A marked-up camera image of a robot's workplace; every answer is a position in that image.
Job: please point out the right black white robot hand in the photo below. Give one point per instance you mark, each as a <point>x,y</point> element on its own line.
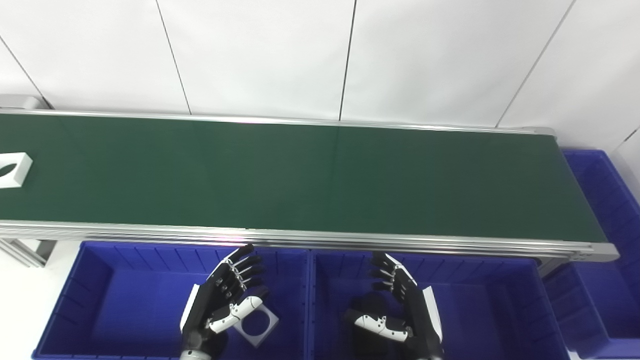
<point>420,320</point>

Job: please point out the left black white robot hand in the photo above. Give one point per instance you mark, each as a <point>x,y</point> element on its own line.
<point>207,305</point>

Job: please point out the white square part round hole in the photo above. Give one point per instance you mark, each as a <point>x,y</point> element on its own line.
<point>267,325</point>
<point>20,167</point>

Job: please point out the blue plastic bin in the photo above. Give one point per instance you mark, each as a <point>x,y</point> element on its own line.
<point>130,310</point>
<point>480,310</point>
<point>605,280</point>

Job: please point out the green conveyor belt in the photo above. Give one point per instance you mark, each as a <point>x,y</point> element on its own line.
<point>310,180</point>
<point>350,241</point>

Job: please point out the aluminium conveyor support leg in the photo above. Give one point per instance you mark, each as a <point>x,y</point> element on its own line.
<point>20,252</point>

